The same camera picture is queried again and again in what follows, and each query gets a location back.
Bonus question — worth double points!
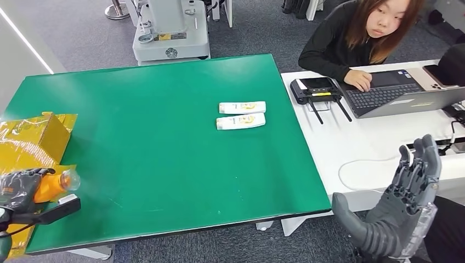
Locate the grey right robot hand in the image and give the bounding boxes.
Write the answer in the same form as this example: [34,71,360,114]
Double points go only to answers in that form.
[331,134,443,248]

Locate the person's right hand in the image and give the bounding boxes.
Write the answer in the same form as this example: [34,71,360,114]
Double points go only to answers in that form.
[343,69,373,93]

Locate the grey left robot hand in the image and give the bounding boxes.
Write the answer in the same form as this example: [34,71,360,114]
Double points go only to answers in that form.
[0,167,56,219]

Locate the orange detergent bottle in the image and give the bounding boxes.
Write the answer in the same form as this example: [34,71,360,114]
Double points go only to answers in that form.
[33,168,81,204]

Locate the white shampoo bottle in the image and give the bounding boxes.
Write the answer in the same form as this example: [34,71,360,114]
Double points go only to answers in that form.
[216,112,266,131]
[218,101,267,116]

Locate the grey laptop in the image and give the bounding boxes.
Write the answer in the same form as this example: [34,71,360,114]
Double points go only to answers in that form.
[337,67,465,120]

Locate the clear plastic wrist cover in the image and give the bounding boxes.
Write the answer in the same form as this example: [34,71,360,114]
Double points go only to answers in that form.
[401,202,438,260]

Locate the black remote controller with antennas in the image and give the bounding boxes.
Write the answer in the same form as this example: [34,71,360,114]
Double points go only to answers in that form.
[289,76,353,125]

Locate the person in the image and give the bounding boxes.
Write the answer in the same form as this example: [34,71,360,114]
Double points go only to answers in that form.
[298,0,426,93]

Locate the yellow plastic-wrapped cardboard box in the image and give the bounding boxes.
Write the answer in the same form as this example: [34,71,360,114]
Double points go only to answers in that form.
[0,111,78,260]

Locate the pink smartphone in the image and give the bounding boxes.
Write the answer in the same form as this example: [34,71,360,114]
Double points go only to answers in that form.
[423,64,460,91]

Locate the black rounded object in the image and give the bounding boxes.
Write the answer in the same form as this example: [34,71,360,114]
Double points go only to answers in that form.
[437,43,465,88]

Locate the white table foot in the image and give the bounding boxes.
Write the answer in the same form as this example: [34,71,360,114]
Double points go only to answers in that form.
[66,245,114,262]

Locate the white desk leg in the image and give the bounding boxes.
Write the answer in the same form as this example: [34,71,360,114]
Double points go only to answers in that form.
[256,211,333,238]

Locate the white furniture leg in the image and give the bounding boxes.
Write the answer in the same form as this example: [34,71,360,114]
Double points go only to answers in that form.
[211,0,234,29]

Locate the metal stanchion base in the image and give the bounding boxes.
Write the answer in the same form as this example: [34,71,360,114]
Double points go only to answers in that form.
[104,0,131,21]

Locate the white cable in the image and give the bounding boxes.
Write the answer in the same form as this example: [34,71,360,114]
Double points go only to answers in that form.
[337,156,401,193]

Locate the black cable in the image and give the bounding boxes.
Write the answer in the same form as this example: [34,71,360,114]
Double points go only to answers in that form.
[441,103,465,147]

